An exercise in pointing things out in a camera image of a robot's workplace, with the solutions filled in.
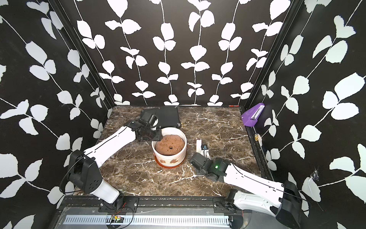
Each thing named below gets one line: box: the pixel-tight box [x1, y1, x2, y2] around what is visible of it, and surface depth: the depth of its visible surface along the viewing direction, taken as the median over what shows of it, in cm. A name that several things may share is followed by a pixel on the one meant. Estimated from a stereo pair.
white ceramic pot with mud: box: [151, 127, 188, 169], surface depth 86 cm
